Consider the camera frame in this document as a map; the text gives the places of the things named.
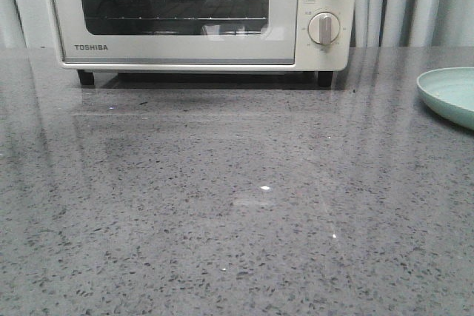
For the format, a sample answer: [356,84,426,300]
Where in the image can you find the white curtain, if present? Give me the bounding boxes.
[1,0,473,48]

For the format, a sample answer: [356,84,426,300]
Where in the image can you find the glass oven door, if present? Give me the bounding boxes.
[44,0,301,66]

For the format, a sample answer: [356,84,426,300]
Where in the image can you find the white Toshiba toaster oven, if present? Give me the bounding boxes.
[46,0,355,87]

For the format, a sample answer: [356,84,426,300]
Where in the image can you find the wire oven rack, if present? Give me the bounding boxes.
[84,0,269,36]

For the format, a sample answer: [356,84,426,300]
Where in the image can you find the light green plate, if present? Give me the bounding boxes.
[416,67,473,130]

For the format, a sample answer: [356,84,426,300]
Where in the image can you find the lower oven control knob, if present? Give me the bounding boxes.
[308,12,341,45]

